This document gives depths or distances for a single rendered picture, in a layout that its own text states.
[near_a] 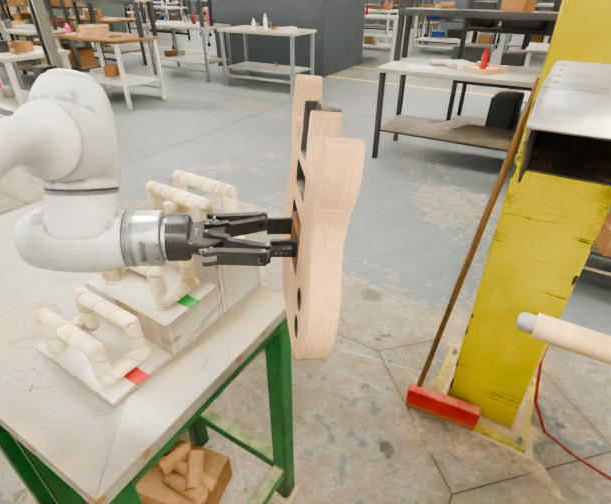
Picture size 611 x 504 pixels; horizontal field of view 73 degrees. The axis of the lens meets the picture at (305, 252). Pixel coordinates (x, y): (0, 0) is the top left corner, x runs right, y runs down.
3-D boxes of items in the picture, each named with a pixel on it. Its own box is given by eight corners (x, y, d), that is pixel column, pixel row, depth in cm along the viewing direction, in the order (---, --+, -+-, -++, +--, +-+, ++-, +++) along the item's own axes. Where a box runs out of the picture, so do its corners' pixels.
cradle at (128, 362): (155, 354, 88) (152, 344, 86) (109, 393, 80) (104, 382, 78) (144, 348, 89) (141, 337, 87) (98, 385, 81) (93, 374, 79)
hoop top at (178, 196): (215, 211, 92) (214, 197, 90) (206, 216, 90) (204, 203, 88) (154, 190, 101) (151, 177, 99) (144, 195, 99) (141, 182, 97)
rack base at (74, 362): (174, 356, 89) (173, 352, 89) (115, 408, 79) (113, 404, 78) (94, 312, 101) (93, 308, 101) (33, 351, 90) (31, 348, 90)
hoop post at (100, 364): (119, 380, 83) (107, 346, 77) (105, 391, 80) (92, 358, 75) (109, 373, 84) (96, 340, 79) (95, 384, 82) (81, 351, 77)
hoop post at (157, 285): (173, 305, 89) (165, 269, 84) (162, 313, 87) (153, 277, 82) (163, 300, 91) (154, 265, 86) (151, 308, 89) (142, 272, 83)
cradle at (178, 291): (204, 285, 95) (202, 274, 93) (166, 314, 86) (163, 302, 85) (193, 280, 96) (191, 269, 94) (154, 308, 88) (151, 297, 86)
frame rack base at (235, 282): (261, 282, 111) (257, 227, 102) (224, 315, 100) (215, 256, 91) (187, 253, 123) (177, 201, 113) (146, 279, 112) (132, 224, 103)
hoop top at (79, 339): (109, 352, 78) (104, 340, 76) (94, 364, 76) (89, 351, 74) (49, 314, 87) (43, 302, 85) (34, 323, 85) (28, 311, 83)
